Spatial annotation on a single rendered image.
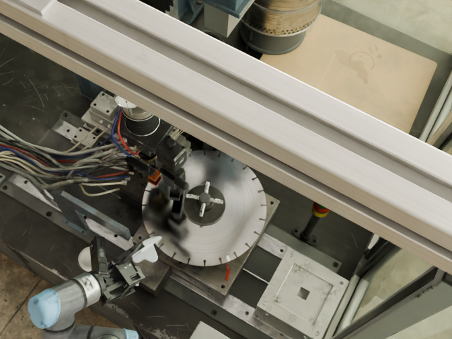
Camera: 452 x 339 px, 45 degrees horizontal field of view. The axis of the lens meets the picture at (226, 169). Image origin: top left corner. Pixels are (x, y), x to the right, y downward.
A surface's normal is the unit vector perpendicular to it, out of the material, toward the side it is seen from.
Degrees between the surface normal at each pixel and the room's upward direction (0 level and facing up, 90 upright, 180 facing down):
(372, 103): 0
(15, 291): 0
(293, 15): 90
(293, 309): 0
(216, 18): 90
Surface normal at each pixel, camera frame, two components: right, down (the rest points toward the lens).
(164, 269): 0.04, -0.43
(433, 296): -0.50, 0.77
